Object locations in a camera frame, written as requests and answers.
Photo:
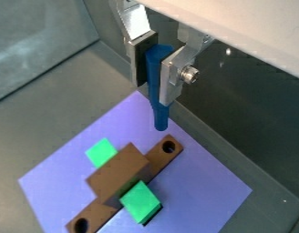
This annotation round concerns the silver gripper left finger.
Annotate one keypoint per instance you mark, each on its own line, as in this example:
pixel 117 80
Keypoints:
pixel 139 36

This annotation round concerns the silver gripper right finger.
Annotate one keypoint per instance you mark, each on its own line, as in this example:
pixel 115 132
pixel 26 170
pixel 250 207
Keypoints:
pixel 178 70

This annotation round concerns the blue peg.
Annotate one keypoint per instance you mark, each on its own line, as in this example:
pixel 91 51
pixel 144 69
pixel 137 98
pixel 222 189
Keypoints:
pixel 155 54

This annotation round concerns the brown T-shaped block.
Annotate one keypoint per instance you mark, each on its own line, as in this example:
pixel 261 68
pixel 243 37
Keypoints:
pixel 92 217

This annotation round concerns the purple base block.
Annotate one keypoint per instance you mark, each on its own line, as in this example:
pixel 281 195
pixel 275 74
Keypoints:
pixel 199 191

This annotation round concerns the green U-shaped block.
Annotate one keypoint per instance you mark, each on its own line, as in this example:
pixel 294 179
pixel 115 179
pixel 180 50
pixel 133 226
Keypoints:
pixel 140 200

